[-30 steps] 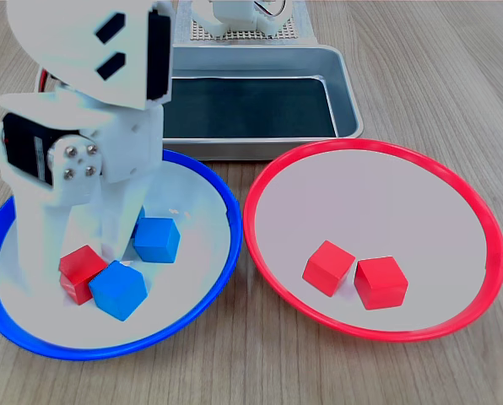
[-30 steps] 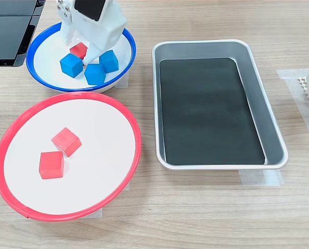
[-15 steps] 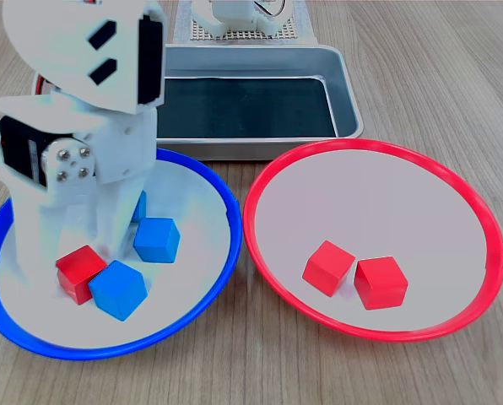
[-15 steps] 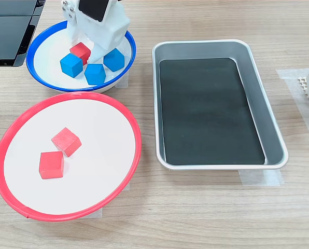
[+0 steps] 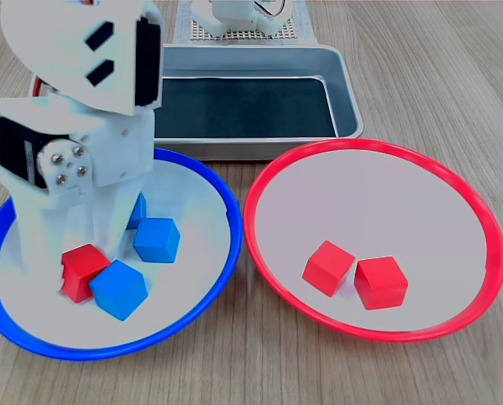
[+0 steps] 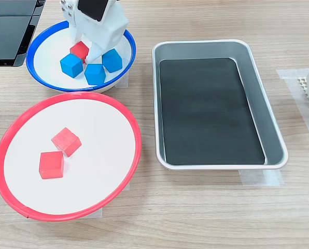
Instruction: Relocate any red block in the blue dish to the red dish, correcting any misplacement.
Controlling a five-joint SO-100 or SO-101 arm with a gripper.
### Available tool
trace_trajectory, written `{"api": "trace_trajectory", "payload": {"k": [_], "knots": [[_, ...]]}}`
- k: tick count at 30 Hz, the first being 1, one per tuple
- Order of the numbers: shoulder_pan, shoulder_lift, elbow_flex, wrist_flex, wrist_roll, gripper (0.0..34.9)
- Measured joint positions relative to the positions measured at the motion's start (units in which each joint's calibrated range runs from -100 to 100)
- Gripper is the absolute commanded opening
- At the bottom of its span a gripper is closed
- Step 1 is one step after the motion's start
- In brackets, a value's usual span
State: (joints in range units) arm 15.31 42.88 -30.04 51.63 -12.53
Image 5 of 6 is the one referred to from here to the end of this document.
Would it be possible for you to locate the white plate red rim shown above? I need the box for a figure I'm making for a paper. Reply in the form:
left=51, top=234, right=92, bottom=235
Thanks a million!
left=242, top=138, right=503, bottom=343

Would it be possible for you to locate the arm base wire loop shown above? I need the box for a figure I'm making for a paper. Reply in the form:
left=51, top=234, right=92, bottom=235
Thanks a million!
left=251, top=0, right=287, bottom=19

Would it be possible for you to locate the white plate blue rim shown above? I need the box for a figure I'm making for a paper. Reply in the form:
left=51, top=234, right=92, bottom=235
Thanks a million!
left=0, top=146, right=243, bottom=363

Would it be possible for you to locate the steel tray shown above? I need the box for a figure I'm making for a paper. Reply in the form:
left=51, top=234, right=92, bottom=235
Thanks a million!
left=152, top=44, right=365, bottom=163

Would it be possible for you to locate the pale perforated base plate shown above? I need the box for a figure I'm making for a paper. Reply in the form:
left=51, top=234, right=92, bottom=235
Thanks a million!
left=190, top=15, right=299, bottom=42

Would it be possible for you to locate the black tray mat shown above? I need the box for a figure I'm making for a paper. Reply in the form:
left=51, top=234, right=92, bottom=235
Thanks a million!
left=154, top=75, right=339, bottom=139

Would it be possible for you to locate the clear tape sheet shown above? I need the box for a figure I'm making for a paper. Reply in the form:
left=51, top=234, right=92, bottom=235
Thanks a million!
left=173, top=0, right=320, bottom=46

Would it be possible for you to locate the small blue cube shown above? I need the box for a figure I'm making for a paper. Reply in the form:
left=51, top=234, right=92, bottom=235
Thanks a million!
left=89, top=259, right=149, bottom=322
left=133, top=217, right=181, bottom=265
left=127, top=192, right=149, bottom=231

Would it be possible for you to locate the small red cube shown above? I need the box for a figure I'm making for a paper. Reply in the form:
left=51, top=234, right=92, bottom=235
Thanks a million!
left=353, top=256, right=409, bottom=311
left=301, top=240, right=357, bottom=298
left=60, top=243, right=111, bottom=304

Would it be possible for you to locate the red gripper motor cable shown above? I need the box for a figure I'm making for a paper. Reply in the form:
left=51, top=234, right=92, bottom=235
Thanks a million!
left=30, top=75, right=61, bottom=99

